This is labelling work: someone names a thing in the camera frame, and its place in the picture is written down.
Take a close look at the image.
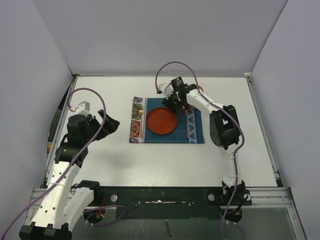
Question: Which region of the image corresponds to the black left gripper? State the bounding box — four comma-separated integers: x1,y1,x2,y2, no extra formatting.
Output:
82,109,119,145

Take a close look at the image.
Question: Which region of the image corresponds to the copper spoon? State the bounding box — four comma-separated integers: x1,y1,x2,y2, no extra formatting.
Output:
183,106,189,138

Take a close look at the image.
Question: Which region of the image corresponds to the red round plate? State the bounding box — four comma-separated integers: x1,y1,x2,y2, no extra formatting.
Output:
146,107,178,135

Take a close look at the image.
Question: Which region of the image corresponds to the copper fork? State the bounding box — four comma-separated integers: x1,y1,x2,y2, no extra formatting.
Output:
139,108,144,139

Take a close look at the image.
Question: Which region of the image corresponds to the blue patterned placemat cloth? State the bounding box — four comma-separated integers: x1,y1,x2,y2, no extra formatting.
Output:
129,96,205,144

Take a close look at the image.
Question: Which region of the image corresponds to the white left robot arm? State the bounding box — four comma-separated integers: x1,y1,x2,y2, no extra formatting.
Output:
19,101,120,240

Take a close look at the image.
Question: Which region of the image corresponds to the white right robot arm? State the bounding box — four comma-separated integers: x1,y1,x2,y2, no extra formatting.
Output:
155,77,245,205

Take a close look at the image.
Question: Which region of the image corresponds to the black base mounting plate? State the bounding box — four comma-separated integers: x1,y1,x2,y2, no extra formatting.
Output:
71,186,252,226

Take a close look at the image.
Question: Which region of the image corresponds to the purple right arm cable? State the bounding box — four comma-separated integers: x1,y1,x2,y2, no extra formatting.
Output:
154,60,245,240

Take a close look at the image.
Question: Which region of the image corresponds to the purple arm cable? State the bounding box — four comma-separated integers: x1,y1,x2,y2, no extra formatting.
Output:
1,87,128,240
154,60,245,240

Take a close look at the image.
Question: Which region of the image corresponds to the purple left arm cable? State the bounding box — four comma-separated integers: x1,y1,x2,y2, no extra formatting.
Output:
1,87,128,240

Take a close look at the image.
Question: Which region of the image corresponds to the aluminium front rail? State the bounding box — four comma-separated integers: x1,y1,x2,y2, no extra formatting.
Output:
27,186,295,210

